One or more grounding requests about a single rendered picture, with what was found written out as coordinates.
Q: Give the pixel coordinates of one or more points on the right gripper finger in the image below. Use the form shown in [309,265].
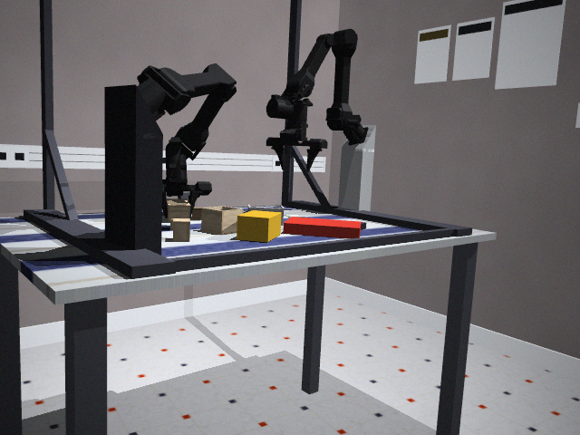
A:
[192,199]
[164,204]

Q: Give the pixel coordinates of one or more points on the red flat rectangular slab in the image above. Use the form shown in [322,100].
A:
[322,227]

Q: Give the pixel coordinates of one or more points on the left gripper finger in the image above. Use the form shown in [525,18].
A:
[310,158]
[281,153]

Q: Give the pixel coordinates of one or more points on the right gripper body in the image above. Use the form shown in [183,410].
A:
[176,171]

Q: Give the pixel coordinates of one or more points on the yellow block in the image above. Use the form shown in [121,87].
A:
[260,226]

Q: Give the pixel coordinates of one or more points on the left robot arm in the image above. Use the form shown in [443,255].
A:
[343,45]

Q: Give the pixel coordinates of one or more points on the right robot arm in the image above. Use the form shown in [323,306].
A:
[166,90]

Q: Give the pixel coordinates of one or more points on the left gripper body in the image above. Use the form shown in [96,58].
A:
[315,144]

